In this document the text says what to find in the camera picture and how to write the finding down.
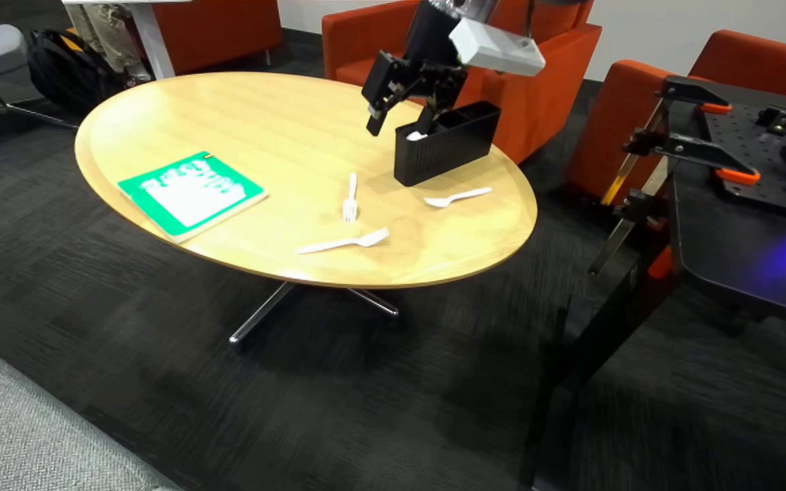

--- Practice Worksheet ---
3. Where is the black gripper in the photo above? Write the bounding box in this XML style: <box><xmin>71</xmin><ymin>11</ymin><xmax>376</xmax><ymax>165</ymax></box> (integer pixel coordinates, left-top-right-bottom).
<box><xmin>359</xmin><ymin>0</ymin><xmax>470</xmax><ymax>139</ymax></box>

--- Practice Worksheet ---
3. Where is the black cutlery caddy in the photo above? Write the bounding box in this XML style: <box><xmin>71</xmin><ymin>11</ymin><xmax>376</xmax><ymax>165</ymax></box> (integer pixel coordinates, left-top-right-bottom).
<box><xmin>394</xmin><ymin>100</ymin><xmax>503</xmax><ymax>187</ymax></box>

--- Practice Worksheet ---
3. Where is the orange armchair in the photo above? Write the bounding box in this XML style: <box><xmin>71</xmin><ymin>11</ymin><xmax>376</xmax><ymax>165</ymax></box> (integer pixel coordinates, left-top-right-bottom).
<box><xmin>561</xmin><ymin>27</ymin><xmax>786</xmax><ymax>202</ymax></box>
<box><xmin>318</xmin><ymin>0</ymin><xmax>605</xmax><ymax>165</ymax></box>

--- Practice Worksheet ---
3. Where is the orange sofa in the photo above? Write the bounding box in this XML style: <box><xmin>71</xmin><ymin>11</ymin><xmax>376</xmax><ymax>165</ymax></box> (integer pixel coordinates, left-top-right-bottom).
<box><xmin>152</xmin><ymin>0</ymin><xmax>284</xmax><ymax>76</ymax></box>

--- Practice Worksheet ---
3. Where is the green sheet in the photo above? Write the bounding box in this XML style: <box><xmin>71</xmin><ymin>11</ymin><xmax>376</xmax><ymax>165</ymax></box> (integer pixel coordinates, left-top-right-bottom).
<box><xmin>118</xmin><ymin>149</ymin><xmax>269</xmax><ymax>243</ymax></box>

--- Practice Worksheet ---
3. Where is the white desk leg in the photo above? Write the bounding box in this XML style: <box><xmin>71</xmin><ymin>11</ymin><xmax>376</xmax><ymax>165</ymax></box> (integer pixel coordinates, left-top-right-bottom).
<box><xmin>125</xmin><ymin>0</ymin><xmax>181</xmax><ymax>81</ymax></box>

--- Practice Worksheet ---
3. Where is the chrome table base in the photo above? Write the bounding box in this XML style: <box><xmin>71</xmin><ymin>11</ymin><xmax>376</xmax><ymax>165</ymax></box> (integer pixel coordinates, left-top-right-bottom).
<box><xmin>226</xmin><ymin>280</ymin><xmax>403</xmax><ymax>349</ymax></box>

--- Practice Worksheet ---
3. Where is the black backpack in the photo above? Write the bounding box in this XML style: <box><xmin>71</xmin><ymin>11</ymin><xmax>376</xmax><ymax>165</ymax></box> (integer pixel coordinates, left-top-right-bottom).
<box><xmin>24</xmin><ymin>25</ymin><xmax>130</xmax><ymax>116</ymax></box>

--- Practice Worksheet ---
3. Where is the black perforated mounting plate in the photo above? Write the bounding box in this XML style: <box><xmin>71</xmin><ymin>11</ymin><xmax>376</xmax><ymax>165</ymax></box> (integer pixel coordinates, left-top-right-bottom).
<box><xmin>707</xmin><ymin>94</ymin><xmax>786</xmax><ymax>221</ymax></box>

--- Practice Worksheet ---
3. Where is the black clamp orange handle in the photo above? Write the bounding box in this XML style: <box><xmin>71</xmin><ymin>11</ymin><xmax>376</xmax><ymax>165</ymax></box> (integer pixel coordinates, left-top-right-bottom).
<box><xmin>590</xmin><ymin>131</ymin><xmax>763</xmax><ymax>280</ymax></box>
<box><xmin>597</xmin><ymin>72</ymin><xmax>733</xmax><ymax>209</ymax></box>

